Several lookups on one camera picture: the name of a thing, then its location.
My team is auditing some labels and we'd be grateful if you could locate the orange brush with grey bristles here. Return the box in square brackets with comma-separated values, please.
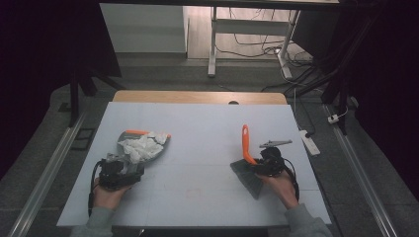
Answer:
[229, 123, 265, 201]

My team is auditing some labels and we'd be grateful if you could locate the person's left hand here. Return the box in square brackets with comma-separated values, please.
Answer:
[92, 177, 133, 210]

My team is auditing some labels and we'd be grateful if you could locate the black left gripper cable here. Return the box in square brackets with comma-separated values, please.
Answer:
[87, 159, 104, 217]

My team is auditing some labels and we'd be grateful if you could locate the aluminium rail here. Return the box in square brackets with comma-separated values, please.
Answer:
[323, 104, 399, 237]
[7, 110, 87, 237]

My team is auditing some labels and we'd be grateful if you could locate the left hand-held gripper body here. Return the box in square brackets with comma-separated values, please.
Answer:
[98, 152, 146, 192]

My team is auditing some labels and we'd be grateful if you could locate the white power strip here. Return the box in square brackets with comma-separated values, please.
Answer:
[298, 129, 321, 156]

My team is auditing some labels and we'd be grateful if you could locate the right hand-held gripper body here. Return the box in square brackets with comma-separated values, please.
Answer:
[254, 139, 293, 178]

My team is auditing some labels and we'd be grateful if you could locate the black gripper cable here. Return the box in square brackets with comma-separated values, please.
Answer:
[87, 159, 104, 217]
[282, 157, 301, 202]

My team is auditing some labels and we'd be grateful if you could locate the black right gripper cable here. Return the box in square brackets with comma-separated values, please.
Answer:
[282, 157, 301, 202]

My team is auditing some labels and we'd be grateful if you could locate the black metal stand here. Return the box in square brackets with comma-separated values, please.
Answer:
[58, 65, 126, 128]
[286, 13, 379, 136]

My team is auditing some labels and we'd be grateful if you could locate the white cabinet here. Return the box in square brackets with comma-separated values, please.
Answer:
[99, 3, 190, 54]

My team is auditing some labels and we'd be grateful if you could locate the grey dustpan with orange edge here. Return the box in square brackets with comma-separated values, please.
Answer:
[116, 128, 173, 176]

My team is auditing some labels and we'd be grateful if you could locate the dark curtain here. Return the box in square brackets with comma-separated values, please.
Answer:
[291, 0, 419, 200]
[0, 0, 123, 181]

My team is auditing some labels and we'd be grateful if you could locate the white tissue paper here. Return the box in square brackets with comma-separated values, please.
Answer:
[117, 130, 169, 165]

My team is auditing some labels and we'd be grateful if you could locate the person's right hand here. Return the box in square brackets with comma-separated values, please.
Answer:
[257, 170, 299, 210]

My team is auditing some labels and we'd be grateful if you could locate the white desk frame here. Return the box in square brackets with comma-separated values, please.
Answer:
[207, 6, 301, 80]

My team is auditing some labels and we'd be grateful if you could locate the bundle of floor cables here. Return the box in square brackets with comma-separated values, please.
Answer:
[215, 8, 325, 93]

